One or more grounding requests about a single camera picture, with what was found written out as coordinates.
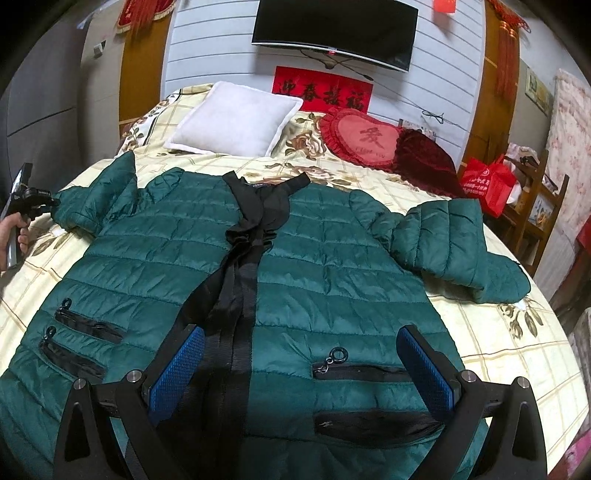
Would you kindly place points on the wooden shelf rack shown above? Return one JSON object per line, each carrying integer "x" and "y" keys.
{"x": 538, "y": 184}

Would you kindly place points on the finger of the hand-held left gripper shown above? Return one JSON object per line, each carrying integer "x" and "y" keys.
{"x": 42, "y": 198}

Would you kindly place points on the green puffer jacket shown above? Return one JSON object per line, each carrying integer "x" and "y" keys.
{"x": 323, "y": 277}

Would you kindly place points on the black curved television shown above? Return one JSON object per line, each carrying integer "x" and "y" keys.
{"x": 332, "y": 27}

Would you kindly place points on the white pillow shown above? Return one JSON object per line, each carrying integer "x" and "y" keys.
{"x": 231, "y": 120}

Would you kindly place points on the small wall picture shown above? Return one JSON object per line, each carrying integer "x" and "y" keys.
{"x": 539, "y": 94}

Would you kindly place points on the red heart cushion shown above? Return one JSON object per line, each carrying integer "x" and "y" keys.
{"x": 364, "y": 138}

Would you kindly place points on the dark red velvet cushion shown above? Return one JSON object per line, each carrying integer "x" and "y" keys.
{"x": 425, "y": 159}

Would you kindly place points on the white light switch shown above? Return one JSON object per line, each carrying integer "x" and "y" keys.
{"x": 99, "y": 49}

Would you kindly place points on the grey wardrobe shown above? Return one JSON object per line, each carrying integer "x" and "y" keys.
{"x": 41, "y": 101}

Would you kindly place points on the red shopping bag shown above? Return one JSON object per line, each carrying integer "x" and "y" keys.
{"x": 485, "y": 184}

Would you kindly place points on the person's left hand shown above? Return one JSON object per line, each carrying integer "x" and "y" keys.
{"x": 10, "y": 235}

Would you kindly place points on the red envelope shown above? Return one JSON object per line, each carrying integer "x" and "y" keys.
{"x": 444, "y": 5}

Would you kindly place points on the floral checked bed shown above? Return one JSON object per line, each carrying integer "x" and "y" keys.
{"x": 508, "y": 360}

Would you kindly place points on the pink floral quilt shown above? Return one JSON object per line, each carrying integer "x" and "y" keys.
{"x": 570, "y": 161}

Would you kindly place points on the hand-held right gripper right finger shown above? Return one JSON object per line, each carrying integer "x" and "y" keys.
{"x": 422, "y": 374}

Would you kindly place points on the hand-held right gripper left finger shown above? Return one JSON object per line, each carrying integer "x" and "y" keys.
{"x": 178, "y": 374}

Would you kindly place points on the red knot tassel hanging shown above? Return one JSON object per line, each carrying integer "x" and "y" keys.
{"x": 505, "y": 50}

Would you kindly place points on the red fringed wall hanging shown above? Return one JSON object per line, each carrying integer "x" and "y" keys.
{"x": 138, "y": 11}

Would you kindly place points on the red wall banner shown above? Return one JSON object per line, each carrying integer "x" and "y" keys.
{"x": 323, "y": 90}

